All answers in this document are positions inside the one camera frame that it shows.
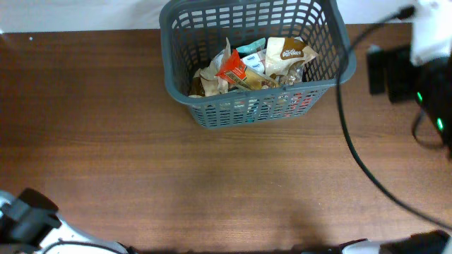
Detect orange spaghetti packet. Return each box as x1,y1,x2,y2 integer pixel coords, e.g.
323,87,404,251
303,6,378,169
215,49,280,91

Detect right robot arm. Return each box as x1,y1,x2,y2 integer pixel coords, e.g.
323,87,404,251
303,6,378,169
335,1,451,254

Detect grey plastic basket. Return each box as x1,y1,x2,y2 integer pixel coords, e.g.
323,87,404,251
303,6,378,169
159,0,350,128

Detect beige flour bag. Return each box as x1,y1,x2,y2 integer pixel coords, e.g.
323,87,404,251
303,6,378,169
189,38,232,98

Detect beige nut bag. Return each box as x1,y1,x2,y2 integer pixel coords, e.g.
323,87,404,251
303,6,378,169
265,37,319,85

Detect white tissue pack row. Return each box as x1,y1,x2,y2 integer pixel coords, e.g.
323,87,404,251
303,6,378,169
242,49,266,74

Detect teal wet wipes pack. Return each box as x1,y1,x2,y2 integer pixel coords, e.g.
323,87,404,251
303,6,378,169
237,37,266,55

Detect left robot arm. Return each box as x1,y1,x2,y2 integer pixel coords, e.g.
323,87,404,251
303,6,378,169
1,188,138,254

